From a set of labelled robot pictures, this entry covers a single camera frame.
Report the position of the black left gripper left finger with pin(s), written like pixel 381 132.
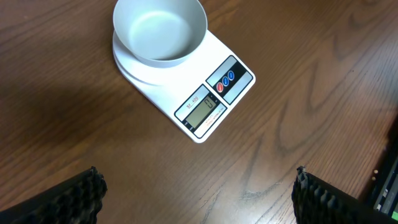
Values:
pixel 76 200

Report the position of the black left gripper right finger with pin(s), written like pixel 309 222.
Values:
pixel 317 202

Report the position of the white digital kitchen scale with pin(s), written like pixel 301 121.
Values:
pixel 197 94

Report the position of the grey round bowl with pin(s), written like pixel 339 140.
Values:
pixel 160 33

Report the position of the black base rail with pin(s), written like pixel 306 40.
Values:
pixel 380 193

